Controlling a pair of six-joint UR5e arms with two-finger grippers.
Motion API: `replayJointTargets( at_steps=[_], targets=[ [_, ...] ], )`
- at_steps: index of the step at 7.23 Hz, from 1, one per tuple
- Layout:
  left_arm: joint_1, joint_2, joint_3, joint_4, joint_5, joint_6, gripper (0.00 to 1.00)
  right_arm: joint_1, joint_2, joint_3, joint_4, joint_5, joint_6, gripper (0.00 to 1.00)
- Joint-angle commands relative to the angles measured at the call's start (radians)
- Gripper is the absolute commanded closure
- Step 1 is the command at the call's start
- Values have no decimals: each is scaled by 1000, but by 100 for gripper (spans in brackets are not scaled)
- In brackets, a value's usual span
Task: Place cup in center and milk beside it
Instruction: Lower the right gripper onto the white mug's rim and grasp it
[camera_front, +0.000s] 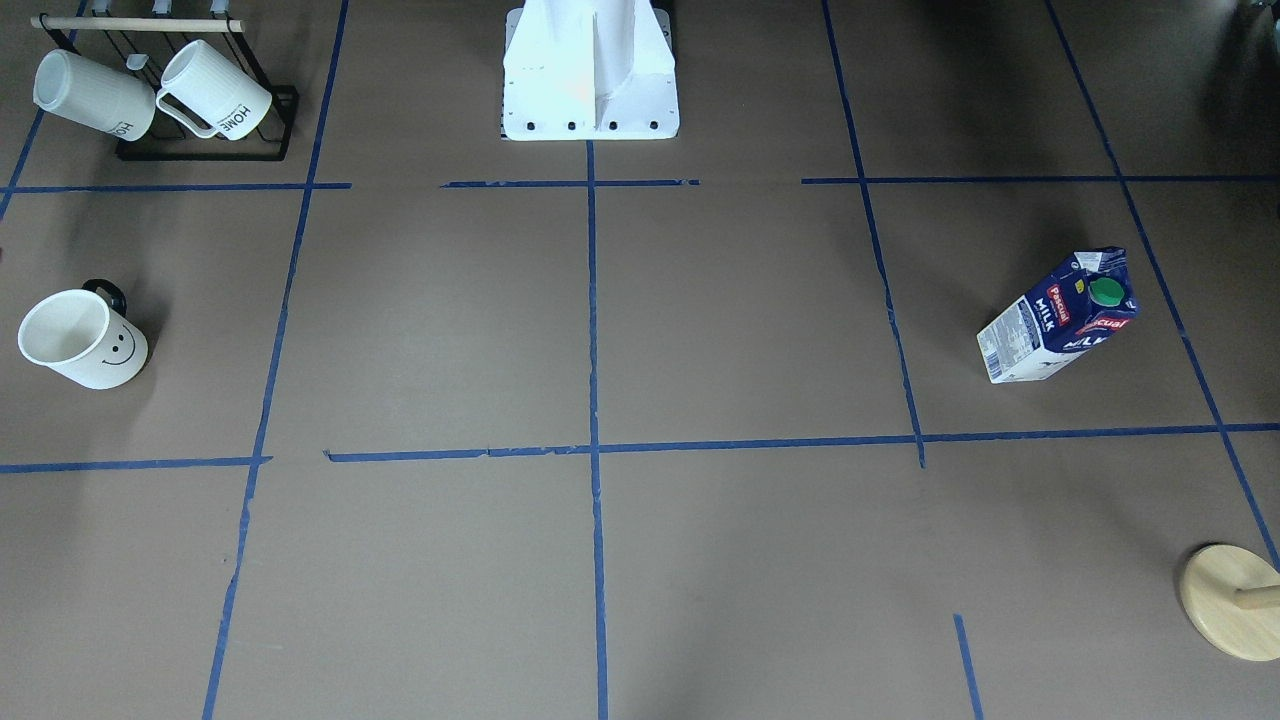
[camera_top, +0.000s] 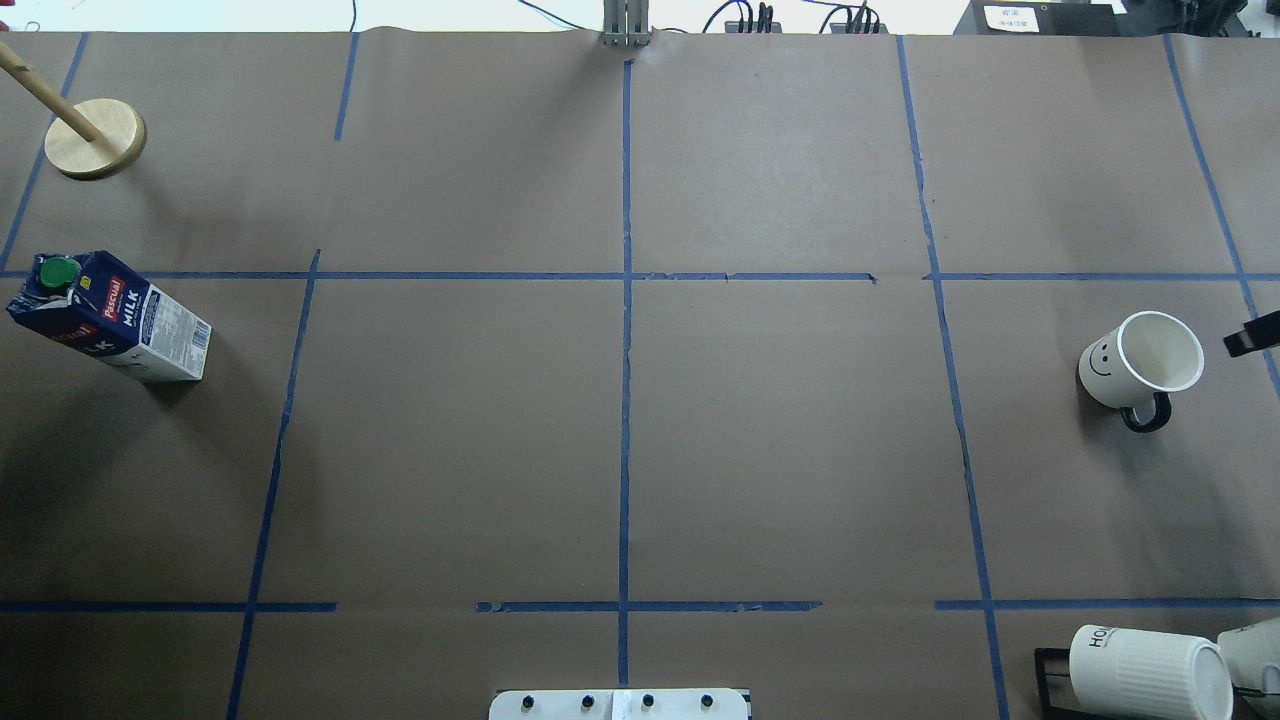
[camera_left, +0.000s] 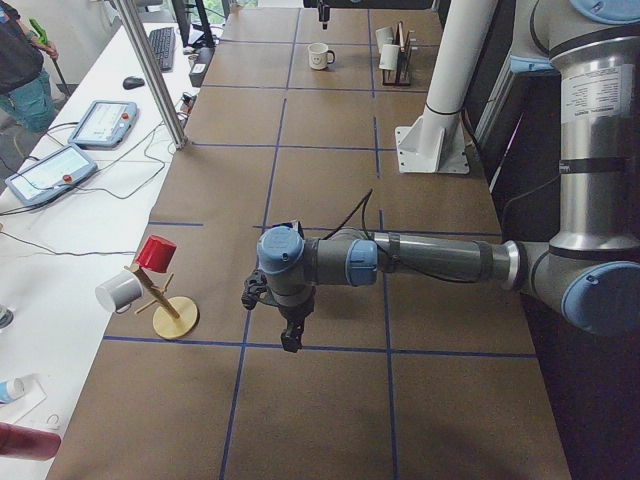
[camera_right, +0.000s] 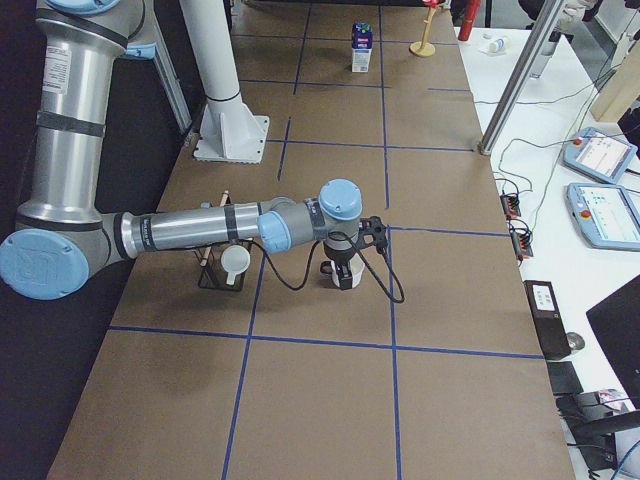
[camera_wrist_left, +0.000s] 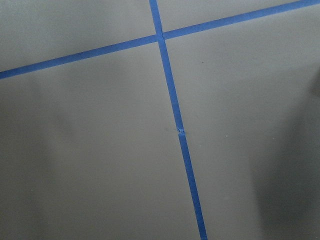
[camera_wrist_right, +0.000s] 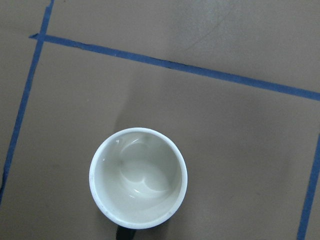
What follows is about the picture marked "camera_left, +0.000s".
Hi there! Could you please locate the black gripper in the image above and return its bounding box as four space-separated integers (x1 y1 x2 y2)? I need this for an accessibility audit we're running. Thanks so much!
317 0 330 23
270 285 315 352

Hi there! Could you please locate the white smiley mug black handle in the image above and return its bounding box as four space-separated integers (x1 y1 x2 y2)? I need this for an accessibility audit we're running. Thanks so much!
307 42 336 71

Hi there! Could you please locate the red cup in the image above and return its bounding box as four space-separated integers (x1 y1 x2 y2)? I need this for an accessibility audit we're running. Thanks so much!
135 235 177 273

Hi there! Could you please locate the white ribbed mug left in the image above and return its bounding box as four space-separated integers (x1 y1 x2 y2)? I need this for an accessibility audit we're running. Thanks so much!
375 26 395 51

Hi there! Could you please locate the white ribbed HOME mug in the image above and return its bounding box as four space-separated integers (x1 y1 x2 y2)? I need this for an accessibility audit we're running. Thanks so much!
379 44 401 71

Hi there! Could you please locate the wooden mug tree stand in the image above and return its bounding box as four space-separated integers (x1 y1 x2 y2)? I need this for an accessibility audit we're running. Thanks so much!
126 262 199 340

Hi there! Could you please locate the black keyboard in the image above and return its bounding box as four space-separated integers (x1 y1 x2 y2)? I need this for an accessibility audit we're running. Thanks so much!
148 27 175 72

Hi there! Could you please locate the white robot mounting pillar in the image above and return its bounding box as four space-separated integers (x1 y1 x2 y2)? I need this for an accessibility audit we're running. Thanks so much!
395 0 497 174

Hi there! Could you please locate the grey white mug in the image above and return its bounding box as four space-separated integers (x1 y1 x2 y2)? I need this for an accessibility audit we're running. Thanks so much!
95 270 143 313

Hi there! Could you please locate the black computer mouse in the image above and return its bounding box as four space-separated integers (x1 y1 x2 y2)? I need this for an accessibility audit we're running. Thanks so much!
122 76 145 90

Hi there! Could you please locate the teach pendant far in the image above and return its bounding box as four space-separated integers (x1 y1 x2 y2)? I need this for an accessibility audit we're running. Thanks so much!
68 100 138 150

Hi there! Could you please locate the teach pendant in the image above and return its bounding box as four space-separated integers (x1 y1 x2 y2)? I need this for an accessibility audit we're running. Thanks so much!
68 100 138 150
5 145 97 206

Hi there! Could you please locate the teach pendant near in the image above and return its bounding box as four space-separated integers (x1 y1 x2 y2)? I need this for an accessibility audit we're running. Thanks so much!
5 145 97 206

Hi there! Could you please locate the white tube bottle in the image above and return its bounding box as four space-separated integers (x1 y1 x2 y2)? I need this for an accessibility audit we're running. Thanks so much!
0 378 26 405

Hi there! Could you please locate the red bottle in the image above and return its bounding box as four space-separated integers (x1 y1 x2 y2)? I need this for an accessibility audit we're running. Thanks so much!
1 423 61 461

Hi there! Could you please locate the person standing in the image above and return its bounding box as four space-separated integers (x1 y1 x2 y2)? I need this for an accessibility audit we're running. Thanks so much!
1 1 58 133

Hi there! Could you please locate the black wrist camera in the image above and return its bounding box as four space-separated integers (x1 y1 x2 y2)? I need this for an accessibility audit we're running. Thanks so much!
241 269 269 311

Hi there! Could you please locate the black wire mug rack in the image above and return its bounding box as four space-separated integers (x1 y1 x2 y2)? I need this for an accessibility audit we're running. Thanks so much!
379 21 414 86

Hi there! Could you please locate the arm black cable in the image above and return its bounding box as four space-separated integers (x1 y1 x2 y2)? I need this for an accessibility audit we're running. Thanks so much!
322 188 375 241

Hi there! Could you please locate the aluminium frame post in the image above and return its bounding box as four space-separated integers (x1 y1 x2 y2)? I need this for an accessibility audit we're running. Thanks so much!
114 0 187 150

